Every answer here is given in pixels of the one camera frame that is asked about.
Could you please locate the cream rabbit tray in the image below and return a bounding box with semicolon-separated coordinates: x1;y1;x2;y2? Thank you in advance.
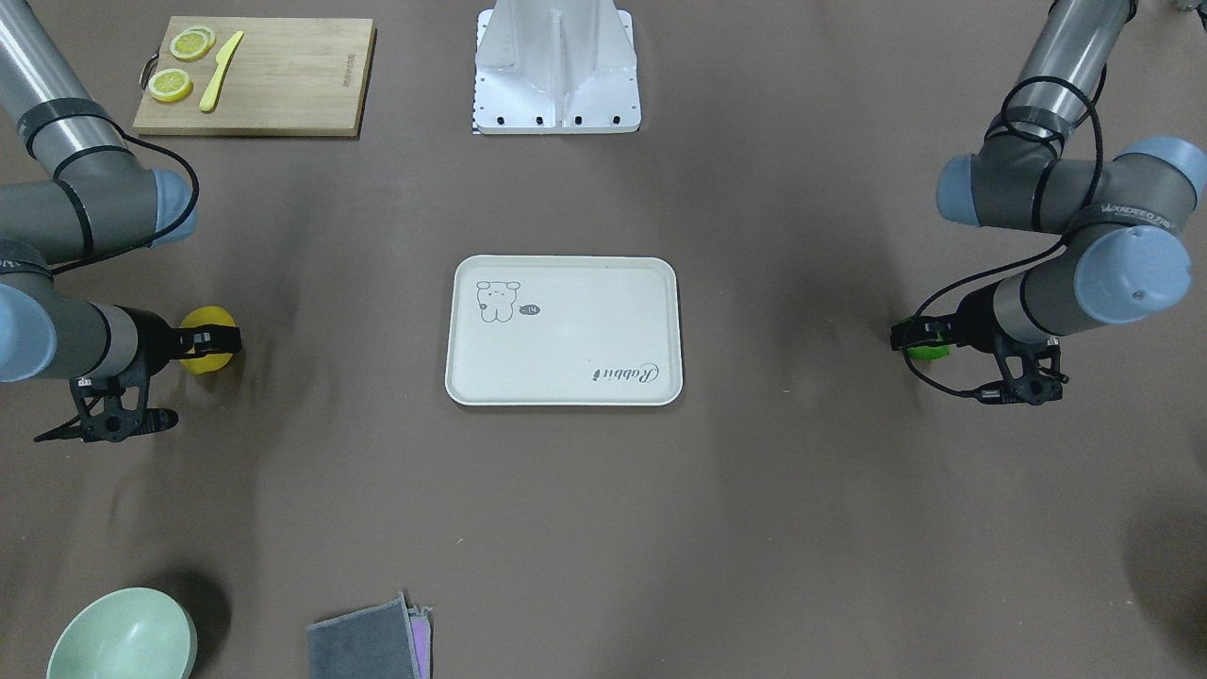
444;254;683;406

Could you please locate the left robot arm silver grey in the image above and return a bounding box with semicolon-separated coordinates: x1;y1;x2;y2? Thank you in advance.
890;1;1205;353

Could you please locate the yellow lemon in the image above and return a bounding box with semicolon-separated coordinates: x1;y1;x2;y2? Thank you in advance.
180;306;241;375

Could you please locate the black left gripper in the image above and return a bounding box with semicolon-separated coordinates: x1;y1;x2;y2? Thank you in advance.
890;289;1001;352

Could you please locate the lemon slice near handle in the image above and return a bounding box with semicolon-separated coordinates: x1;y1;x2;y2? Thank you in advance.
145;68;194;104

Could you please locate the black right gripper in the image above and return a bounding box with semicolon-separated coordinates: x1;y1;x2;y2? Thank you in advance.
111;306;241;379

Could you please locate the mint green bowl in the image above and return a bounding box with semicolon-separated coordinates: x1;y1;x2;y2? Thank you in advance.
43;589;199;678

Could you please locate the wooden cutting board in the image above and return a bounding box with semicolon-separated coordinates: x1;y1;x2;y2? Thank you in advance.
133;14;377;137

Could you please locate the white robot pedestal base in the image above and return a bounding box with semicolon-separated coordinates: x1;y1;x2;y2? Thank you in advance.
471;1;642;135

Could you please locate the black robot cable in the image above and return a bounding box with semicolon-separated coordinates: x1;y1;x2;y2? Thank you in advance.
911;62;1110;397

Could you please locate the green lime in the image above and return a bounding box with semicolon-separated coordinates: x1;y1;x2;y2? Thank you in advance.
904;320;952;361

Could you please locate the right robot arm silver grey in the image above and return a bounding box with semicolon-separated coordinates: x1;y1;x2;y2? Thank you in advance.
1;1;199;384

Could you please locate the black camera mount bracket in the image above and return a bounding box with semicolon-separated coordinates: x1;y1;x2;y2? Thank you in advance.
970;335;1069;406
33;373;177;443

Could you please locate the grey folded cloth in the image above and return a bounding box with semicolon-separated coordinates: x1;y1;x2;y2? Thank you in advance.
307;593;435;678

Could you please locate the yellow plastic knife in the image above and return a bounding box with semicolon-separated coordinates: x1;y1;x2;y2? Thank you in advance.
199;30;245;113

